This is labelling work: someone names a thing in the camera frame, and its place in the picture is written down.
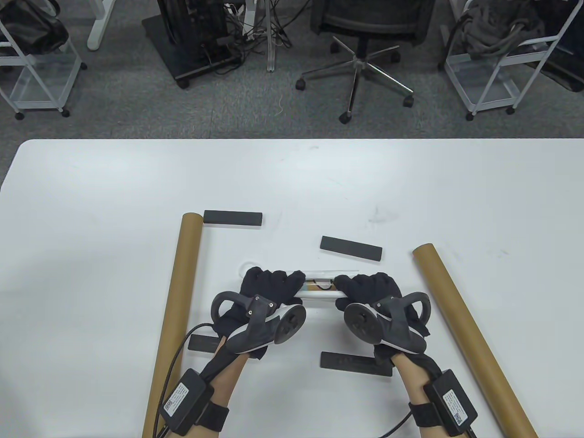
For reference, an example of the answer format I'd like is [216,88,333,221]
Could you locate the person's left forearm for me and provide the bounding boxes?
[182,338,250,438]

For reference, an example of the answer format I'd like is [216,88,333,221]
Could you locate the black office chair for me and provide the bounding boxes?
[296,0,438,125]

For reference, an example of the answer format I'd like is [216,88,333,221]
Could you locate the white desk leg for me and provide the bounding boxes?
[87,0,117,51]

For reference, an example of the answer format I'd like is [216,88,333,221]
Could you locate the clear acrylic post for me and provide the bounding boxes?
[266,0,278,73]

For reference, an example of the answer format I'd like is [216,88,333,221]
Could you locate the person's right hand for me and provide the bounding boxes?
[334,272,444,382]

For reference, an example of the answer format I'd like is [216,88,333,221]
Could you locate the black rectangular bar weight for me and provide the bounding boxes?
[320,235,383,261]
[203,210,264,227]
[320,351,394,377]
[188,334,220,353]

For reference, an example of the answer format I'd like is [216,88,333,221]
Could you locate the black rolling equipment cart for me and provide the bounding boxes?
[141,0,245,89]

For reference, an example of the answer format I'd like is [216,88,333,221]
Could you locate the person's left hand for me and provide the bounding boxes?
[214,267,307,361]

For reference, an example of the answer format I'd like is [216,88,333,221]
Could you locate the black wrist strap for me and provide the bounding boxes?
[201,401,230,432]
[408,401,441,427]

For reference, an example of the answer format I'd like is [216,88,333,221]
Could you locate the black wrist sensor box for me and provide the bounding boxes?
[160,369,215,436]
[423,370,478,436]

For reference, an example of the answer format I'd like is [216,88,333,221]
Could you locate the grey handheld controller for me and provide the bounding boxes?
[342,292,433,354]
[211,292,307,354]

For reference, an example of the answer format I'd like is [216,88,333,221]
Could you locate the black bag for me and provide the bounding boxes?
[0,0,69,56]

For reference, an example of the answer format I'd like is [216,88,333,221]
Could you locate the brown cardboard mailing tube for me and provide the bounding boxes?
[141,212,203,438]
[412,243,539,438]

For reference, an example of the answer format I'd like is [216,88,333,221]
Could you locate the white wire cart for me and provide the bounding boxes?
[0,17,88,120]
[443,0,584,121]

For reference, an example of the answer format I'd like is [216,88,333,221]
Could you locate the grey bag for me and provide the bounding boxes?
[459,0,546,59]

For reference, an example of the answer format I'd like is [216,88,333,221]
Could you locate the black equipment base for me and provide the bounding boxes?
[525,0,584,93]

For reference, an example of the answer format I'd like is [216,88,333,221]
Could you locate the person's right forearm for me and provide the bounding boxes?
[392,354,457,438]

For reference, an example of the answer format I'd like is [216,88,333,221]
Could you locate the colourful cartoon poster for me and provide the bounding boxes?
[240,261,361,302]

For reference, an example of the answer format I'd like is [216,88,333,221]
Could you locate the tangled black cables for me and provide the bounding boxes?
[223,0,315,50]

